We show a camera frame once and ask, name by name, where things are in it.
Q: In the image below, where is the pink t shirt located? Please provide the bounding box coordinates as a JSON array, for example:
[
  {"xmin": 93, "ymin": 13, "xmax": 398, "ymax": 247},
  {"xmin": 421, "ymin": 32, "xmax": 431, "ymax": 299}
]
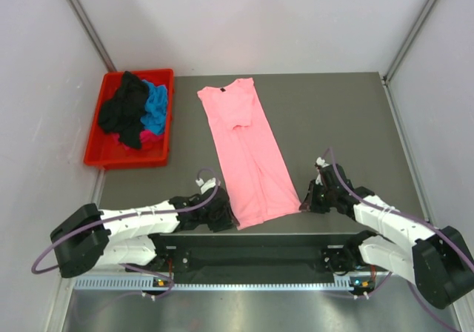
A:
[{"xmin": 197, "ymin": 78, "xmax": 300, "ymax": 230}]

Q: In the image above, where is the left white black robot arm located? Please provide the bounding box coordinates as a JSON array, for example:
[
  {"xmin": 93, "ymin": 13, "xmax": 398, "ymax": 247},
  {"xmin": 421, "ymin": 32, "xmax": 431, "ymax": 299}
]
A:
[{"xmin": 50, "ymin": 181, "xmax": 239, "ymax": 278}]

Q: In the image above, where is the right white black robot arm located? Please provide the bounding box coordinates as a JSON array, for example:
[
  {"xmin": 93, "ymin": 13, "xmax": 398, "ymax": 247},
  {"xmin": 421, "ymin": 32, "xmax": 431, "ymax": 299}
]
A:
[{"xmin": 300, "ymin": 158, "xmax": 473, "ymax": 309}]

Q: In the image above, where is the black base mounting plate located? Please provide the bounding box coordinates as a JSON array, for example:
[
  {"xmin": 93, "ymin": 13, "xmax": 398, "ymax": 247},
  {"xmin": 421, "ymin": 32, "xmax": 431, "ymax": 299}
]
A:
[{"xmin": 143, "ymin": 233, "xmax": 363, "ymax": 283}]

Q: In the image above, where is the magenta t shirt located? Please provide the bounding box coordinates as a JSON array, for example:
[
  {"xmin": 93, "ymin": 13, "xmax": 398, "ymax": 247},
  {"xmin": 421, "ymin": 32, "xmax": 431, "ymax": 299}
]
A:
[{"xmin": 112, "ymin": 130, "xmax": 164, "ymax": 150}]

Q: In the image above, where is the blue t shirt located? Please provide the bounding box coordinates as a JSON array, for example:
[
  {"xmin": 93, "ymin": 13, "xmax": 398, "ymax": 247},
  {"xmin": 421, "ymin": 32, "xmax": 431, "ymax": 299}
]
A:
[{"xmin": 141, "ymin": 80, "xmax": 168, "ymax": 136}]

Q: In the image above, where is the red plastic bin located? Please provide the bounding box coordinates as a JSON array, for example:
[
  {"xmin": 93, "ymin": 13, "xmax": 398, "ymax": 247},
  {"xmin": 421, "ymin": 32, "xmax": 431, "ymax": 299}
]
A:
[{"xmin": 84, "ymin": 69, "xmax": 174, "ymax": 170}]

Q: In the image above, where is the black t shirt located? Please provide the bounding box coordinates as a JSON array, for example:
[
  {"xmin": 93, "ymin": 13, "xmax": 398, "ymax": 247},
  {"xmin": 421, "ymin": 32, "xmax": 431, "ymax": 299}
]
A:
[{"xmin": 98, "ymin": 71, "xmax": 149, "ymax": 150}]

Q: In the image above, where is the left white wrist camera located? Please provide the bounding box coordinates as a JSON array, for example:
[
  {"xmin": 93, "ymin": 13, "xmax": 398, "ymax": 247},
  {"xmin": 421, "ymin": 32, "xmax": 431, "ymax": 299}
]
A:
[{"xmin": 196, "ymin": 178, "xmax": 220, "ymax": 194}]

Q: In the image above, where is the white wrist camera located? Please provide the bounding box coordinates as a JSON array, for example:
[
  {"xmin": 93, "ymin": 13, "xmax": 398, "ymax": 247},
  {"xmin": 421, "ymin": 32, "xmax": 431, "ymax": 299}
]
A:
[
  {"xmin": 315, "ymin": 157, "xmax": 327, "ymax": 167},
  {"xmin": 196, "ymin": 178, "xmax": 220, "ymax": 194}
]

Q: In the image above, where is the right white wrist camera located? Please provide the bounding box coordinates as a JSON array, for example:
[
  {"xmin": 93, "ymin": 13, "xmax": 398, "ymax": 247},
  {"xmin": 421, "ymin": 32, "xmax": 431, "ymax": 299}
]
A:
[{"xmin": 315, "ymin": 157, "xmax": 327, "ymax": 167}]

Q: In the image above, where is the slotted cable duct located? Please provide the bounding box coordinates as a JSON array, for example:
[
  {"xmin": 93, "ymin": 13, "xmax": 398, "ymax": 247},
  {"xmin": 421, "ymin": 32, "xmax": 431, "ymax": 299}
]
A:
[{"xmin": 73, "ymin": 275, "xmax": 375, "ymax": 291}]

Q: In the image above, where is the right corner aluminium post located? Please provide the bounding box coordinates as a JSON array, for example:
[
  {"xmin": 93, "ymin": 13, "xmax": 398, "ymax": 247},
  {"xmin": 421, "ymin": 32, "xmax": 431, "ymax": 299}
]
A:
[{"xmin": 381, "ymin": 0, "xmax": 439, "ymax": 87}]

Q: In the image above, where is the corner aluminium post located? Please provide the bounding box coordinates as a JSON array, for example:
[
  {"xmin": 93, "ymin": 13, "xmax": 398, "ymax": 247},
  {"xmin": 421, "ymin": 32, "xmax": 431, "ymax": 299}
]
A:
[
  {"xmin": 381, "ymin": 0, "xmax": 439, "ymax": 87},
  {"xmin": 66, "ymin": 0, "xmax": 116, "ymax": 72}
]

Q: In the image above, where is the left corner aluminium post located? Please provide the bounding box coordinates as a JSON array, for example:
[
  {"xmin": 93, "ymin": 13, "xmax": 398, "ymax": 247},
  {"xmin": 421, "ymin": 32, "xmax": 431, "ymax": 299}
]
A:
[{"xmin": 66, "ymin": 0, "xmax": 116, "ymax": 72}]

